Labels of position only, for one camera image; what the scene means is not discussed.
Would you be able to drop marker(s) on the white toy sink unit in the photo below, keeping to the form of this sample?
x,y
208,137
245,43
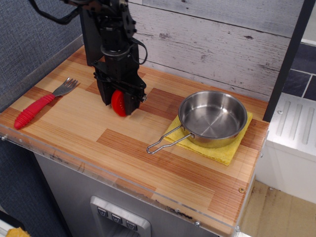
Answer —
x,y
288,158

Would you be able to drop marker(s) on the silver dispenser button panel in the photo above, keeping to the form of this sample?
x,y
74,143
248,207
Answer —
x,y
114,221

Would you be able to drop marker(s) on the yellow cloth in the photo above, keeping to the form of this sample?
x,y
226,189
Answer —
x,y
223,153

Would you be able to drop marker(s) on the silver pot with wire handle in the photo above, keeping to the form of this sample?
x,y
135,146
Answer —
x,y
208,117

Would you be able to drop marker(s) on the red handled fork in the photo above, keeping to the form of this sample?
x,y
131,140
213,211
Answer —
x,y
32,110

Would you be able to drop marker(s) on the grey toy fridge cabinet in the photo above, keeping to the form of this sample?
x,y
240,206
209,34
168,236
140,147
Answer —
x,y
72,190

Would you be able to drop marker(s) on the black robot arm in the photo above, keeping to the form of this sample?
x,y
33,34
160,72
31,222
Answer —
x,y
111,49

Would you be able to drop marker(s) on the yellow object at corner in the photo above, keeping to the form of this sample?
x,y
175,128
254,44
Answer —
x,y
17,232

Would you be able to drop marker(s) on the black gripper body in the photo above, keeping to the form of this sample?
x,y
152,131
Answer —
x,y
122,72

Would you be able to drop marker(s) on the black frame post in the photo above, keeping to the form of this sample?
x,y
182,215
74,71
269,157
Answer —
x,y
91,37
294,44

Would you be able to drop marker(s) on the black left frame post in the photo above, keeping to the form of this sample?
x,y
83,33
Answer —
x,y
91,37

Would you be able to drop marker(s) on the black right frame post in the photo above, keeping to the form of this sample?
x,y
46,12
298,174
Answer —
x,y
294,44

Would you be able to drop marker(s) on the clear acrylic table edge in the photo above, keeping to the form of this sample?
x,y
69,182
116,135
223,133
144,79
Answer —
x,y
218,227

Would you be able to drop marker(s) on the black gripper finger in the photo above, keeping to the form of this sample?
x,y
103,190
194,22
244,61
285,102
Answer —
x,y
106,89
131,102

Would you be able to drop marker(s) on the red toy pepper half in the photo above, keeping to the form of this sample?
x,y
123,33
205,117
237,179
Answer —
x,y
117,103

